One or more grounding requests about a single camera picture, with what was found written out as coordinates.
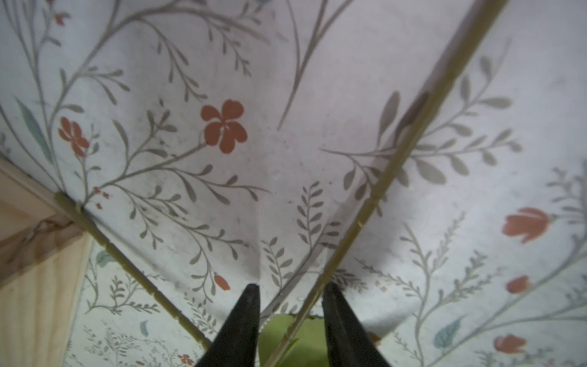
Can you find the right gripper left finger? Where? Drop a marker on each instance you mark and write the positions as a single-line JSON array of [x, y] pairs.
[[236, 343]]

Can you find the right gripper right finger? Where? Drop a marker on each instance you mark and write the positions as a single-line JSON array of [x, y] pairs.
[[348, 344]]

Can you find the orange artificial flower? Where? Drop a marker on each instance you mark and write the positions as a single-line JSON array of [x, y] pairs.
[[461, 54]]

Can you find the wooden clothes rack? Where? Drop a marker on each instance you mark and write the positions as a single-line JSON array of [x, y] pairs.
[[44, 256]]

